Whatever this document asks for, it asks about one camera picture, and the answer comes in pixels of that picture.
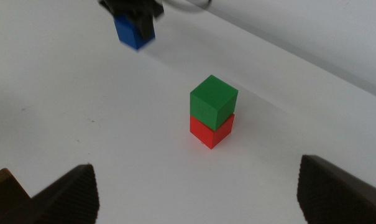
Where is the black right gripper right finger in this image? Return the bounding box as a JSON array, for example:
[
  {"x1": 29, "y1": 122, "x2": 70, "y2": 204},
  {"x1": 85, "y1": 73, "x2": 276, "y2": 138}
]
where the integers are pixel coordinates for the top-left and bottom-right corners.
[{"x1": 296, "y1": 154, "x2": 376, "y2": 224}]

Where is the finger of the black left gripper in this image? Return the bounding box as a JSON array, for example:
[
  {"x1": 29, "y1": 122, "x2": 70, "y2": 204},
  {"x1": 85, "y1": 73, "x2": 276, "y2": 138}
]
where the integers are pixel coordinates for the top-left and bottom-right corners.
[{"x1": 137, "y1": 12, "x2": 157, "y2": 40}]

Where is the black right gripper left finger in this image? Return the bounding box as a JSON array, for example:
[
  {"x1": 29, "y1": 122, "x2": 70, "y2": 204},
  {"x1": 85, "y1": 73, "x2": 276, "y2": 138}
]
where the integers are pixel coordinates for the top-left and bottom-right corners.
[{"x1": 0, "y1": 164, "x2": 100, "y2": 224}]

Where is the blue cube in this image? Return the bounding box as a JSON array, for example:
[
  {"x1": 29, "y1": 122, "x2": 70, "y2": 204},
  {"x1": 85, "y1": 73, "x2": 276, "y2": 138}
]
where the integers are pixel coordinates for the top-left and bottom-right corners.
[{"x1": 113, "y1": 14, "x2": 157, "y2": 51}]

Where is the green cube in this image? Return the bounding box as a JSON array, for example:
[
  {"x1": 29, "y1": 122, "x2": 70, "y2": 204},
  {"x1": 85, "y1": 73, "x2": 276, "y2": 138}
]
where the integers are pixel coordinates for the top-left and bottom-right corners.
[{"x1": 190, "y1": 74, "x2": 239, "y2": 131}]

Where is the red cube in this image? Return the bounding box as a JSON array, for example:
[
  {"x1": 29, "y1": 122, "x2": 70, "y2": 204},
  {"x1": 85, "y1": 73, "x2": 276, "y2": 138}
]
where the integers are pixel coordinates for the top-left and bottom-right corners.
[{"x1": 189, "y1": 113, "x2": 236, "y2": 150}]

